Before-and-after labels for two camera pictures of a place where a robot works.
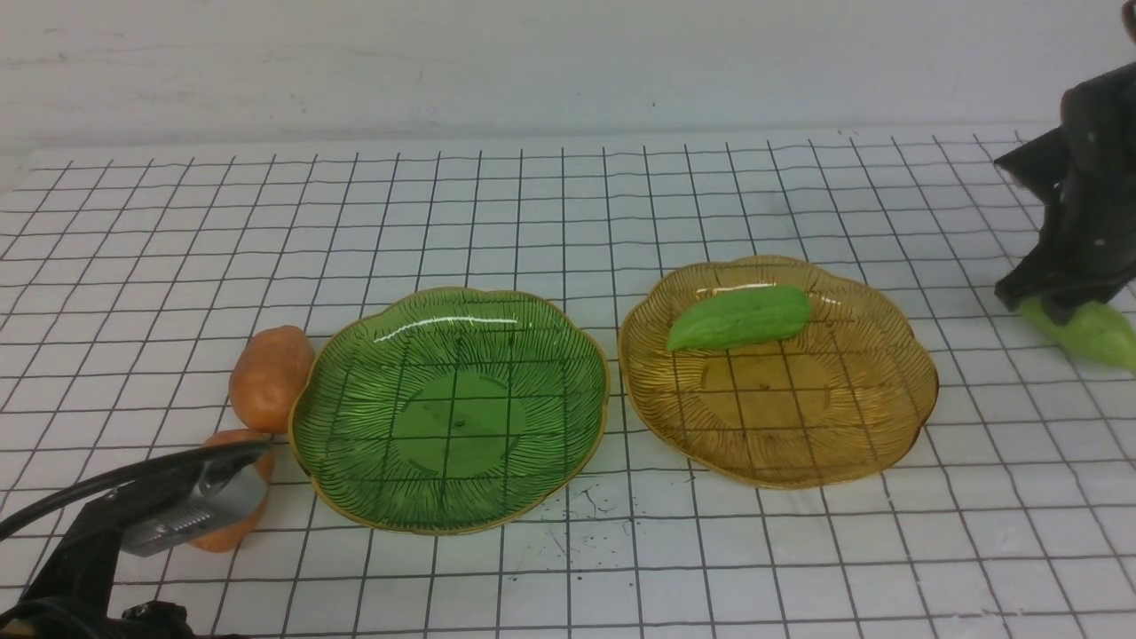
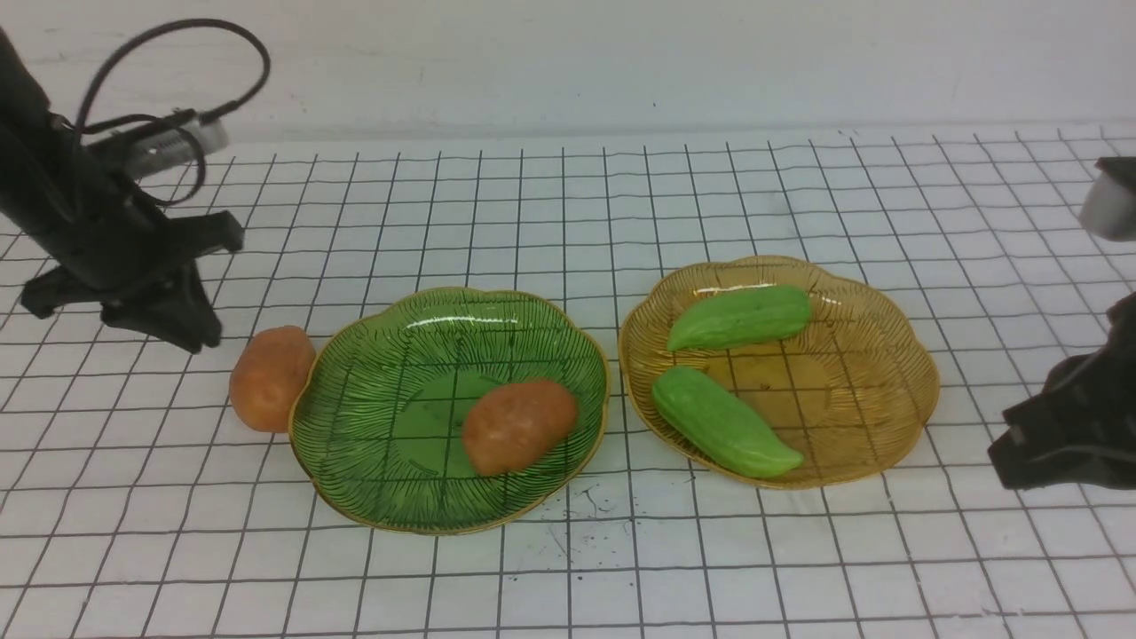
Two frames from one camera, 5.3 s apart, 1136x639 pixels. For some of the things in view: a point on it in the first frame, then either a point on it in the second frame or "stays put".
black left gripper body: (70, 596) -> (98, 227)
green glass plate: (426, 413) stays put
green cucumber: (739, 315) stays put
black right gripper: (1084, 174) -> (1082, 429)
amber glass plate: (842, 395) stays put
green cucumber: (1096, 331) -> (716, 429)
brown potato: (236, 537) -> (511, 426)
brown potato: (268, 374) stays put
